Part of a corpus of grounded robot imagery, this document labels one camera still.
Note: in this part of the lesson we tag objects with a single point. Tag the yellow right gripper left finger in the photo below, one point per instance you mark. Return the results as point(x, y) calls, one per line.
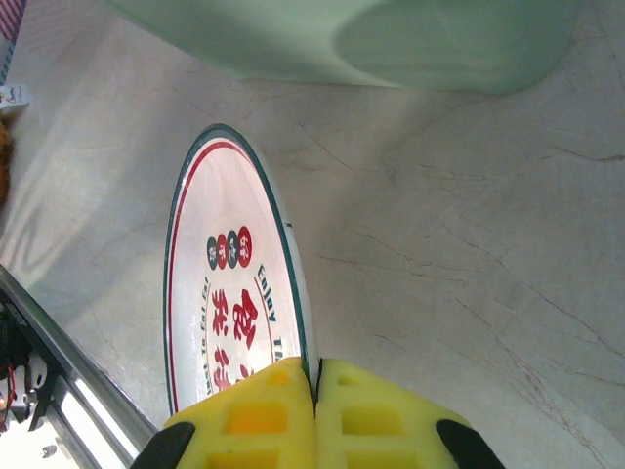
point(254, 425)

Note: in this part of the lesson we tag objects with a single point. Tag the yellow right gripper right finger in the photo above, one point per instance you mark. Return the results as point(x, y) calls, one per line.
point(381, 425)

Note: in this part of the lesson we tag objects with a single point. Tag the red characters coloured dots plate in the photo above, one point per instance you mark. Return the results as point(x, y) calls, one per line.
point(229, 220)

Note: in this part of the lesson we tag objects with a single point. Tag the green plastic bin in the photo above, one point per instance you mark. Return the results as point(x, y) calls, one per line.
point(342, 39)

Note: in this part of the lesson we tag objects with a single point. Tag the brown stuffed toy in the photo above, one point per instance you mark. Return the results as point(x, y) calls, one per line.
point(4, 161)

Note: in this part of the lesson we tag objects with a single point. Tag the small white printed box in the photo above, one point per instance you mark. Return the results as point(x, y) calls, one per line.
point(12, 95)

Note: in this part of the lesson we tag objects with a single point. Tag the plaid patterned backdrop cloth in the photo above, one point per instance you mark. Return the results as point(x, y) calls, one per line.
point(10, 14)

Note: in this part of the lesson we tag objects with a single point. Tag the aluminium frame rail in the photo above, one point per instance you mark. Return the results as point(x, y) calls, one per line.
point(73, 371)

